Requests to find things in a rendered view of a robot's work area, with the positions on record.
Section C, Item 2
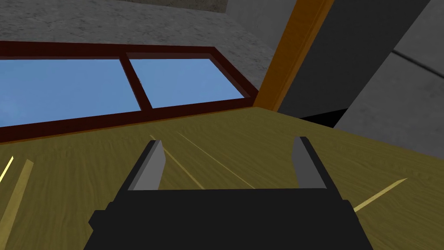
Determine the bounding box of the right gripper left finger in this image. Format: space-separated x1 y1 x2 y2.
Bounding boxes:
119 139 166 191

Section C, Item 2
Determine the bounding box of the dark red framed window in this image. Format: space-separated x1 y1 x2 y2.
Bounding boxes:
0 40 259 145

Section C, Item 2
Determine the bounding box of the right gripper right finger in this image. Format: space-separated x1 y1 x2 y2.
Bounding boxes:
291 136 338 191

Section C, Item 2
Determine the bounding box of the dark grey door leaf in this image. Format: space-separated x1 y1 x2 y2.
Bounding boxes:
277 0 431 119

